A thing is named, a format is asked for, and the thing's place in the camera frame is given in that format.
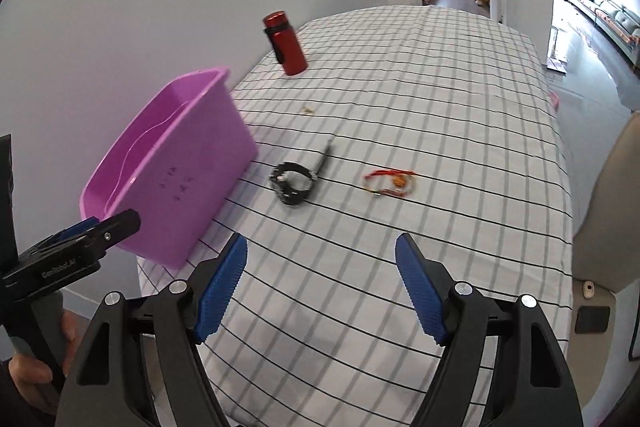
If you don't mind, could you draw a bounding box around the red water bottle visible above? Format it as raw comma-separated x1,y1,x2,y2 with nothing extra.
262,11,309,76

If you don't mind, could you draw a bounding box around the red and orange bracelet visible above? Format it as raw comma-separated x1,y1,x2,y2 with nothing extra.
362,167,418,198

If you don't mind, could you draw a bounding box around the black wrist watch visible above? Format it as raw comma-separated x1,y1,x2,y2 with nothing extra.
269,142,335,208

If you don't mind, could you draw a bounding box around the grey sofa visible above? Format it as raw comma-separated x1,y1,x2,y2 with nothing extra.
570,0,640,72

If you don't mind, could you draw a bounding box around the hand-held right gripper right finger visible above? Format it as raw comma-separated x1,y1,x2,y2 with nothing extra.
395,233,585,427

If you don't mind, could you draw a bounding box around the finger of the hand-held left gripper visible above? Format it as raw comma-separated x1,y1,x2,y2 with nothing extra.
86,208,142,259
47,216,101,248

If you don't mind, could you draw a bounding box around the white checked tablecloth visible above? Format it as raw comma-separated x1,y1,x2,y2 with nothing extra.
135,4,573,427

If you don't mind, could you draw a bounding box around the person's left hand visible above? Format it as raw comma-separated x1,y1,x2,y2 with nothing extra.
9,313,80,408

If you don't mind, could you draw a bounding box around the beige chair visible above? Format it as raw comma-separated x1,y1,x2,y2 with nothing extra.
570,109,640,408

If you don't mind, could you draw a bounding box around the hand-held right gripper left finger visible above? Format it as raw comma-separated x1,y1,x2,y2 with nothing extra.
55,233,248,427

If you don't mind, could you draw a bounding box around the purple plastic bin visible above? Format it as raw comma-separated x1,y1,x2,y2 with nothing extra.
79,67,260,270

